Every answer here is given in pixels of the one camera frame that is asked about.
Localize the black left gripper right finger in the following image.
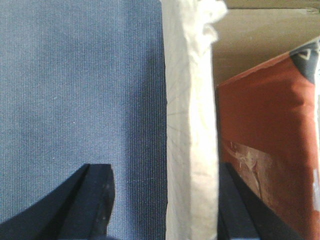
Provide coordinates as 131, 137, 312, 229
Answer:
217, 162, 309, 240

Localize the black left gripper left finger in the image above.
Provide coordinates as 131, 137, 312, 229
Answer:
0, 164, 115, 240

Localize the cardboard box red print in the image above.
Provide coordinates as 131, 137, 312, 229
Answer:
161, 0, 320, 240

